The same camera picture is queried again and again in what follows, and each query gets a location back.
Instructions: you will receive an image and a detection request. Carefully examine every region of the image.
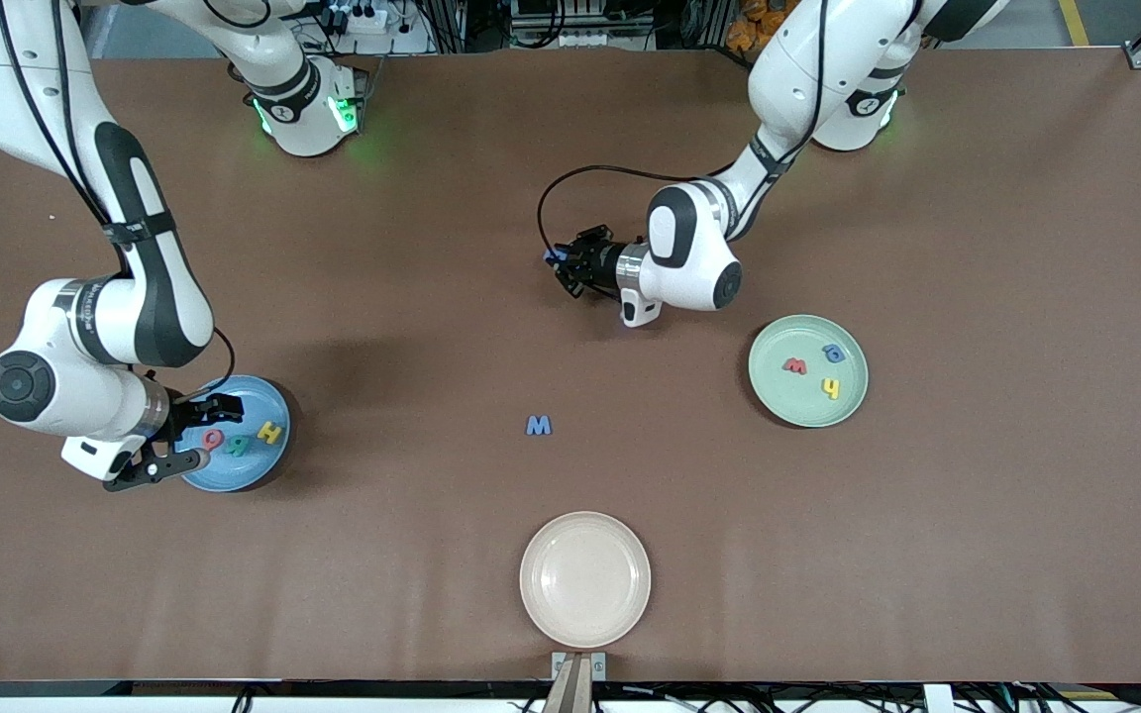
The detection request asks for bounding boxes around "blue plate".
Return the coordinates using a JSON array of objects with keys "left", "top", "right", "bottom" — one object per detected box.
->
[{"left": 177, "top": 374, "right": 292, "bottom": 493}]

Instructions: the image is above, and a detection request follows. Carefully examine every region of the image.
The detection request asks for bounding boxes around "green plate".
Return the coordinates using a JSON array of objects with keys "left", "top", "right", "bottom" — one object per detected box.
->
[{"left": 748, "top": 314, "right": 870, "bottom": 429}]

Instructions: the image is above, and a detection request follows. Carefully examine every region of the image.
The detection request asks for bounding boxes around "cream plate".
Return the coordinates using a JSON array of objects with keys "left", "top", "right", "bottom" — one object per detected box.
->
[{"left": 519, "top": 511, "right": 653, "bottom": 650}]

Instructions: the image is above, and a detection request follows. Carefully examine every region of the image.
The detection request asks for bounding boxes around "orange snack bag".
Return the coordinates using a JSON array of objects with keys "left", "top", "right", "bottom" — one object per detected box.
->
[{"left": 729, "top": 0, "right": 795, "bottom": 52}]

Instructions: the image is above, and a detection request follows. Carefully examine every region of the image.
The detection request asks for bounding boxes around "white power strip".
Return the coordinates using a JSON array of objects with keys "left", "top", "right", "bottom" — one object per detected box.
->
[{"left": 323, "top": 0, "right": 403, "bottom": 36}]

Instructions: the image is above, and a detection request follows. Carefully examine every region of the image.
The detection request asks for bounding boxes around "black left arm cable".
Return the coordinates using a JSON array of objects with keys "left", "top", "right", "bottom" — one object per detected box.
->
[{"left": 537, "top": 163, "right": 732, "bottom": 260}]

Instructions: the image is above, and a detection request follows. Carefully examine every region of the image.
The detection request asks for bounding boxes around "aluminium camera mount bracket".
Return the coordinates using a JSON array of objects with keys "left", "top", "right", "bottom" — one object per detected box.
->
[{"left": 543, "top": 651, "right": 608, "bottom": 713}]

